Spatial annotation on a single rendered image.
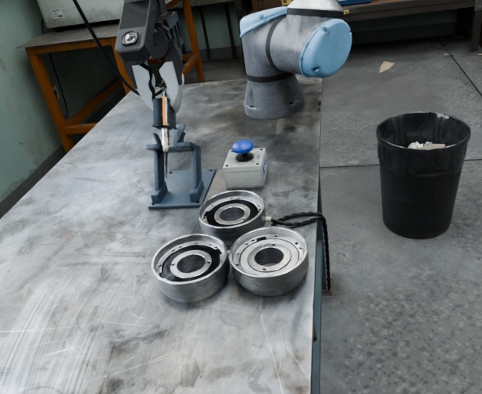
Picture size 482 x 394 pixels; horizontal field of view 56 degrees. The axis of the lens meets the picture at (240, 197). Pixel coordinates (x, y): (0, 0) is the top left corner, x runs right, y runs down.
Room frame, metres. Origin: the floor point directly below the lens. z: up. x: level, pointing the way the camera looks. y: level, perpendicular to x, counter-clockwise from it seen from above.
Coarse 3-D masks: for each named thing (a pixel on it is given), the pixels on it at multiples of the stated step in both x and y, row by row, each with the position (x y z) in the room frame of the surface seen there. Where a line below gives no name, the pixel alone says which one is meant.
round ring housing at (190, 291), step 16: (176, 240) 0.53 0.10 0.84; (192, 240) 0.54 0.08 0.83; (208, 240) 0.53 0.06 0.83; (160, 256) 0.51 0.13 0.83; (192, 256) 0.51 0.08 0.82; (208, 256) 0.50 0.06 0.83; (224, 256) 0.48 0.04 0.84; (160, 272) 0.48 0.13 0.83; (176, 272) 0.48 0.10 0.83; (224, 272) 0.46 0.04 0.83; (160, 288) 0.46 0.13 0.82; (176, 288) 0.44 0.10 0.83; (192, 288) 0.44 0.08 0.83; (208, 288) 0.44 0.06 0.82
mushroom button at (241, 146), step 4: (244, 140) 0.76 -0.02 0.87; (236, 144) 0.75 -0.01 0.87; (240, 144) 0.74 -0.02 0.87; (244, 144) 0.74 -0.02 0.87; (248, 144) 0.74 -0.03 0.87; (252, 144) 0.74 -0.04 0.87; (232, 148) 0.74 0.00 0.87; (236, 148) 0.73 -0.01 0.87; (240, 148) 0.73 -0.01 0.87; (244, 148) 0.73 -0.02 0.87; (248, 148) 0.73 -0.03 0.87; (252, 148) 0.73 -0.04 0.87; (236, 152) 0.73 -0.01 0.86; (240, 152) 0.73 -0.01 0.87; (244, 152) 0.72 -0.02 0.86; (244, 156) 0.74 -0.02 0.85
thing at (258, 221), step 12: (228, 192) 0.64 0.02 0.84; (240, 192) 0.64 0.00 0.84; (252, 192) 0.62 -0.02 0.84; (204, 204) 0.62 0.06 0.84; (216, 204) 0.63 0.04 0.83; (240, 204) 0.62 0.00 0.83; (264, 204) 0.59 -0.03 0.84; (216, 216) 0.59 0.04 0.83; (228, 216) 0.61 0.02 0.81; (240, 216) 0.61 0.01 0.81; (264, 216) 0.57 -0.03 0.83; (204, 228) 0.57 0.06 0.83; (216, 228) 0.55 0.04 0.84; (228, 228) 0.54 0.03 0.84; (240, 228) 0.54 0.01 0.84; (252, 228) 0.55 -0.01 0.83; (228, 240) 0.54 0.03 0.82
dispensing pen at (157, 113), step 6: (162, 84) 0.76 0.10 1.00; (162, 90) 0.76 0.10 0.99; (156, 102) 0.74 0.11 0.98; (156, 108) 0.73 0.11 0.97; (156, 114) 0.72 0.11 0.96; (156, 120) 0.72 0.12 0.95; (162, 120) 0.72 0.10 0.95; (156, 126) 0.71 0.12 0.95; (162, 126) 0.72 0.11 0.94; (162, 132) 0.72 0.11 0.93; (168, 132) 0.72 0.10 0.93; (162, 138) 0.72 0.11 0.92; (168, 138) 0.72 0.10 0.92; (162, 144) 0.71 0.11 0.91; (168, 144) 0.71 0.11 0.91; (168, 150) 0.71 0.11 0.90
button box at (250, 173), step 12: (228, 156) 0.76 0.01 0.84; (240, 156) 0.74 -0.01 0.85; (252, 156) 0.74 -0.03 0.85; (264, 156) 0.75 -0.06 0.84; (228, 168) 0.72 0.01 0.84; (240, 168) 0.71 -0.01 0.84; (252, 168) 0.71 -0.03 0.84; (264, 168) 0.73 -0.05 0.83; (228, 180) 0.72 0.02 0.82; (240, 180) 0.71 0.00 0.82; (252, 180) 0.71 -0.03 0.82; (264, 180) 0.71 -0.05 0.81
